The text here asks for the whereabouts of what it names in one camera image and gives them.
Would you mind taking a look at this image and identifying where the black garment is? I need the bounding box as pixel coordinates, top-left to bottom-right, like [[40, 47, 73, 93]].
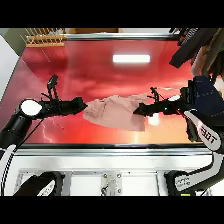
[[168, 27, 222, 70]]

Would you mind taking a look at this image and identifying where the black cable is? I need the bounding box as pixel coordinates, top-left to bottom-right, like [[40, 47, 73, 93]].
[[0, 119, 45, 196]]

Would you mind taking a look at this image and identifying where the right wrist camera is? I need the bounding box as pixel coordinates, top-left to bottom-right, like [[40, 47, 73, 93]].
[[148, 86, 166, 103]]

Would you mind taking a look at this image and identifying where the silver frame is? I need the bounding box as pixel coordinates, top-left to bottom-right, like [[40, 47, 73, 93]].
[[0, 32, 224, 197]]

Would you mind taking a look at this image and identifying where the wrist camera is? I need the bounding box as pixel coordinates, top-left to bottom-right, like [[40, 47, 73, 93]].
[[148, 86, 166, 103], [45, 73, 61, 101]]

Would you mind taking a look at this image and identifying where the navy garment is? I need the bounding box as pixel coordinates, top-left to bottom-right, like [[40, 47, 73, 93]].
[[188, 75, 224, 127]]

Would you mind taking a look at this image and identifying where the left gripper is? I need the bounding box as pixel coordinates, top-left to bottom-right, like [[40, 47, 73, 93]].
[[61, 96, 89, 116]]

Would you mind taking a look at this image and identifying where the pink garment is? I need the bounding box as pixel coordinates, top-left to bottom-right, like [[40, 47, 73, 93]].
[[82, 93, 150, 132]]

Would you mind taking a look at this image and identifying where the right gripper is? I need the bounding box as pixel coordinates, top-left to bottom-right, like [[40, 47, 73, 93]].
[[132, 101, 164, 118]]

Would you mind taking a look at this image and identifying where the wooden slatted rack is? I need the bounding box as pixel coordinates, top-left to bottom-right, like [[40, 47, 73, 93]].
[[20, 27, 67, 48]]

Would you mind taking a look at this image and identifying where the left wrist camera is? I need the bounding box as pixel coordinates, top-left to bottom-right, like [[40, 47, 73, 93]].
[[45, 73, 61, 101]]

